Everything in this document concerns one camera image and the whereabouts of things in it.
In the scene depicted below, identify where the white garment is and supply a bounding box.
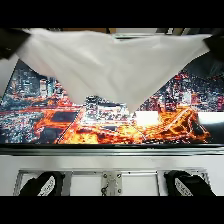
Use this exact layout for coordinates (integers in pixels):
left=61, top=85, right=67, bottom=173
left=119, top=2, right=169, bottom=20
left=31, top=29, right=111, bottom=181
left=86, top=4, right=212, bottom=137
left=14, top=28, right=212, bottom=114

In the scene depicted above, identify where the silver frame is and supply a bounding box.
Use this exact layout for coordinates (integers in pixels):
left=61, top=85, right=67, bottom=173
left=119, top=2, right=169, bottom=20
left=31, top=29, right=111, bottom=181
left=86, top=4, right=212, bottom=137
left=0, top=146, right=224, bottom=197

